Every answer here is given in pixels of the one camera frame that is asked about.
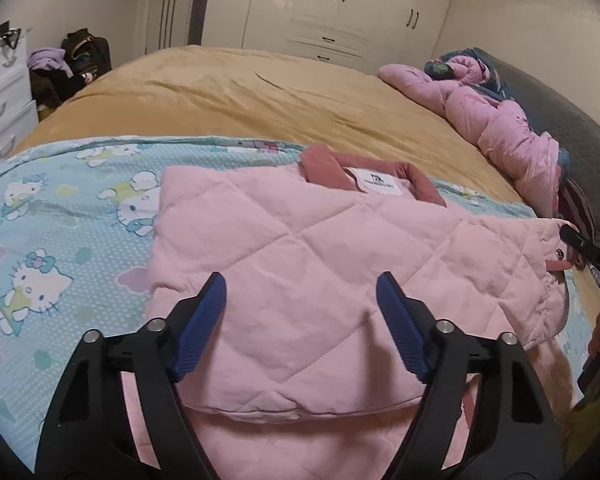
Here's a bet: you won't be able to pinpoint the white wardrobe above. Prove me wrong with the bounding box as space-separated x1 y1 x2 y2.
200 0 463 78

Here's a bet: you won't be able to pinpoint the grey quilted headboard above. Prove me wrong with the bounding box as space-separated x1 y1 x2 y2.
475 47 600 241

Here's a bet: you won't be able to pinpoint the white drawer chest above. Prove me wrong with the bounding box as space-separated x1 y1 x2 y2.
0 30 40 171

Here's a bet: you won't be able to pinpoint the blue cat print blanket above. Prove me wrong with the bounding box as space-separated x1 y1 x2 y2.
0 134 596 471

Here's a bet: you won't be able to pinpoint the pink quilted jacket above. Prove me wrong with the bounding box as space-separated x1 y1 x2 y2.
117 142 578 480

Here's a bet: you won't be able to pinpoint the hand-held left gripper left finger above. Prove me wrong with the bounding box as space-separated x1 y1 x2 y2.
35 271 228 480

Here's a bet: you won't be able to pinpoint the striped dark garment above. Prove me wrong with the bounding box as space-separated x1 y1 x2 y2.
560 177 598 241

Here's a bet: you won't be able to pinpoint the pink puffy coat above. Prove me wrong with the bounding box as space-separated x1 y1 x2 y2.
377 55 568 218

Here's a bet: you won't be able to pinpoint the dark clothes pile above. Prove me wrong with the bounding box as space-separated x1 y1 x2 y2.
29 67 88 108

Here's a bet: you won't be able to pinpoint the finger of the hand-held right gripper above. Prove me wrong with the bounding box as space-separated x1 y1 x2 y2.
560 225 593 261

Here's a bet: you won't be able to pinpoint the white room door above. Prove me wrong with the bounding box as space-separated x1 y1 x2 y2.
137 0 203 56

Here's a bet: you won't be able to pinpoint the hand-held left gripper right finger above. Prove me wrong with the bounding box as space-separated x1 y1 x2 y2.
375 272 566 480

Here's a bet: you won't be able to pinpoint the bed with tan bedspread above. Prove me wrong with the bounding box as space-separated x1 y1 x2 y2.
10 44 600 311

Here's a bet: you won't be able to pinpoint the purple cloth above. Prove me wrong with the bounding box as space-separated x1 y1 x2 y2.
27 47 71 71

